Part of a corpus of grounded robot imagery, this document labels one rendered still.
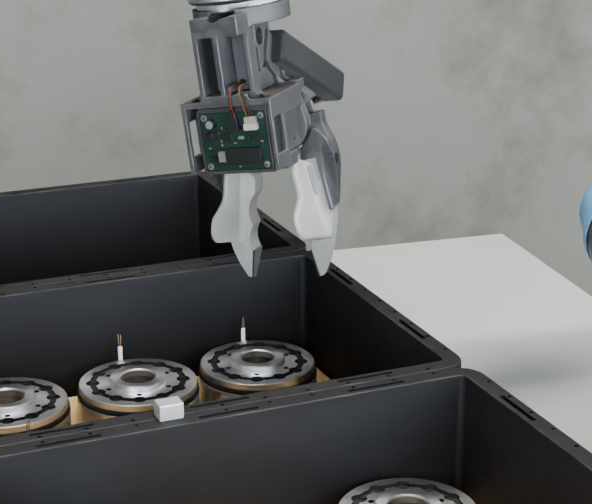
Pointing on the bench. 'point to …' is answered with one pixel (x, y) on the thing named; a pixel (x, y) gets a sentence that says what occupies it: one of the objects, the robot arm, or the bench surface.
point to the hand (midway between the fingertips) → (288, 256)
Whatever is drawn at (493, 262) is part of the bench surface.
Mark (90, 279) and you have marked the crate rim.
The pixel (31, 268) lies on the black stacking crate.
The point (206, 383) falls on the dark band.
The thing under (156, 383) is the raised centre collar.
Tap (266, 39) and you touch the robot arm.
